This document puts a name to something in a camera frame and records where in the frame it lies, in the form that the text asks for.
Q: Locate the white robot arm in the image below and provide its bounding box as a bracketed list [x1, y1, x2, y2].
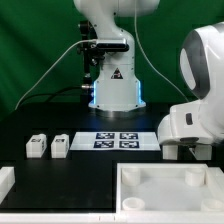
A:
[73, 0, 224, 145]

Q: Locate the green backdrop curtain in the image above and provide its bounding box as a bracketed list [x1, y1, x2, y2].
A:
[0, 0, 224, 120]

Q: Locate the white cable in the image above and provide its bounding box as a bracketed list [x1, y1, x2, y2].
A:
[14, 39, 98, 111]

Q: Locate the black cable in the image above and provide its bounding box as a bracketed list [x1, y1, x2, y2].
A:
[19, 87, 84, 107]

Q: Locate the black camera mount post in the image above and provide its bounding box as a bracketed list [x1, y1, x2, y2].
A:
[77, 20, 104, 85]

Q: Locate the white sheet with markers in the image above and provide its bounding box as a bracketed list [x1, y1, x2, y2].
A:
[70, 132, 160, 151]

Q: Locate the white left obstacle block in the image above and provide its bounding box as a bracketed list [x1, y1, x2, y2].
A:
[0, 167, 15, 204]

